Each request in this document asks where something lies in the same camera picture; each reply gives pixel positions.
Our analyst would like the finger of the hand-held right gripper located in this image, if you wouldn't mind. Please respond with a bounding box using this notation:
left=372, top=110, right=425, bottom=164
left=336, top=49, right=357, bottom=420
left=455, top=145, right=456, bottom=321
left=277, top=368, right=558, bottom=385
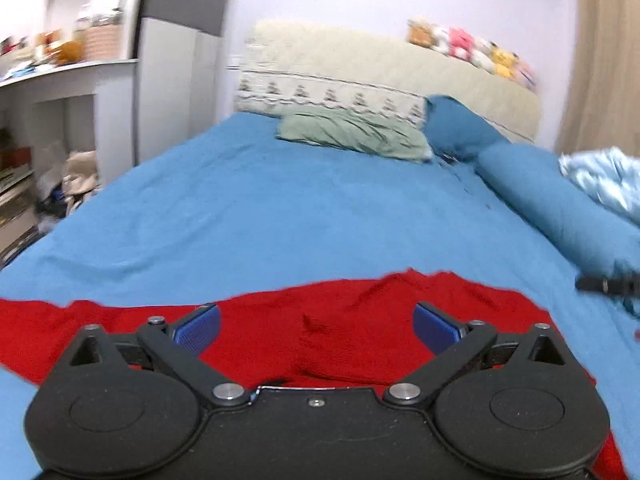
left=575, top=272, right=640, bottom=319

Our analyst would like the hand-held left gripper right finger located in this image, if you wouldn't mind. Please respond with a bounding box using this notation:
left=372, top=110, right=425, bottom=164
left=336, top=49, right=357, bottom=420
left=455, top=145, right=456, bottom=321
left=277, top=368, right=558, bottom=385
left=382, top=302, right=577, bottom=407

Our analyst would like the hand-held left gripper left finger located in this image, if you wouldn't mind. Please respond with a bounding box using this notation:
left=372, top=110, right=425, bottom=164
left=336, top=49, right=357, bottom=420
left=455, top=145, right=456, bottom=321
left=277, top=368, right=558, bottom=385
left=60, top=303, right=251, bottom=407

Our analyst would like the red knitted sweater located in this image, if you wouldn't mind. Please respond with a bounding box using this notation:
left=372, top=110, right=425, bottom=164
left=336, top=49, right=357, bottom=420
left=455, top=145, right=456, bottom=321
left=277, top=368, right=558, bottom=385
left=0, top=268, right=632, bottom=480

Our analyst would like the light blue satin blanket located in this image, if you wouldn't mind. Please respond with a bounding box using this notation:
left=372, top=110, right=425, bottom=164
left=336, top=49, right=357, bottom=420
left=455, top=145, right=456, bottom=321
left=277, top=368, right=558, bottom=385
left=557, top=147, right=640, bottom=227

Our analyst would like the rolled blue duvet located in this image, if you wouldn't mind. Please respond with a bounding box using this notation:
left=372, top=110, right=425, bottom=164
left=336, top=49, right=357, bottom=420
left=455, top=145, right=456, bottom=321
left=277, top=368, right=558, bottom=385
left=475, top=142, right=640, bottom=281

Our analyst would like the blue bed sheet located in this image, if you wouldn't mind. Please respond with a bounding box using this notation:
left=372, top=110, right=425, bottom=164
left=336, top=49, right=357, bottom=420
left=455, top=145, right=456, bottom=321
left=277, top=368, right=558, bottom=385
left=0, top=110, right=640, bottom=480

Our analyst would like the pile of bags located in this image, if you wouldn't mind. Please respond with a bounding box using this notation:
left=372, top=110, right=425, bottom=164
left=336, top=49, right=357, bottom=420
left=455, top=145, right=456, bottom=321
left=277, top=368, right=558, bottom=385
left=35, top=150, right=104, bottom=222

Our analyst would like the blue pillow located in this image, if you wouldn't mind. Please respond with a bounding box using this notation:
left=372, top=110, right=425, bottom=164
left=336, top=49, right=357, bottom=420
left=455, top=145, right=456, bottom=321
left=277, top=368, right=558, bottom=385
left=425, top=95, right=514, bottom=162

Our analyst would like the green pillow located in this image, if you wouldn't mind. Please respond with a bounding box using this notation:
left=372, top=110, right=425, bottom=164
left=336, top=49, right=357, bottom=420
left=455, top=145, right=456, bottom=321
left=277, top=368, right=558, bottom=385
left=276, top=106, right=434, bottom=163

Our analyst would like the beige curtain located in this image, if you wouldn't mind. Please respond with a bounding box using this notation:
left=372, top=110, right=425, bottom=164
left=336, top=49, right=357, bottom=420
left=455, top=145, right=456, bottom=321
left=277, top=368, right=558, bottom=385
left=554, top=0, right=640, bottom=159

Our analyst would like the white shelf unit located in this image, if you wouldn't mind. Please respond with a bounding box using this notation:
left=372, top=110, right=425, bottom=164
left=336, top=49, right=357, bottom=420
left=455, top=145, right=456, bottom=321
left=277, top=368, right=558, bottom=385
left=0, top=57, right=140, bottom=267

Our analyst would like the row of books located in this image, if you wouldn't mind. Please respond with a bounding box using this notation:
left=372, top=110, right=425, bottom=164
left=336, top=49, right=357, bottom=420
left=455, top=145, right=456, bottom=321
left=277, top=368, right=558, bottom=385
left=0, top=130, right=39, bottom=261

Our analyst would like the white and grey wardrobe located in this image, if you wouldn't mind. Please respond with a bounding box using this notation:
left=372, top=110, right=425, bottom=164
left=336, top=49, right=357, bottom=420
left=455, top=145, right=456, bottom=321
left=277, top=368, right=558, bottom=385
left=132, top=0, right=227, bottom=167

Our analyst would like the beige patterned headboard cover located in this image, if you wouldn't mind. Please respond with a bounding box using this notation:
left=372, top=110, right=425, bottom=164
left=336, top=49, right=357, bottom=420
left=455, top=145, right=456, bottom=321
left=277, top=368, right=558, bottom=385
left=234, top=20, right=544, bottom=146

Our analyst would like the row of plush toys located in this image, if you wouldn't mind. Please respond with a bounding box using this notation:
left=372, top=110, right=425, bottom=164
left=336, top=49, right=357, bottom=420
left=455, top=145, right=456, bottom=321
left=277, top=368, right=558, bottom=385
left=406, top=17, right=539, bottom=93

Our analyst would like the pink woven basket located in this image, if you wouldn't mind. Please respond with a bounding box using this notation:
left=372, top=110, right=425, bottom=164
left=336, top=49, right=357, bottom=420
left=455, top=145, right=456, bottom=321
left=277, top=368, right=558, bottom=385
left=82, top=24, right=124, bottom=61

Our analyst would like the orange plush toy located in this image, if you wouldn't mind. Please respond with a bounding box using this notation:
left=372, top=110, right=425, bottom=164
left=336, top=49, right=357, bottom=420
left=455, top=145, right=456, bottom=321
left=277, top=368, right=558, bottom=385
left=52, top=40, right=84, bottom=67

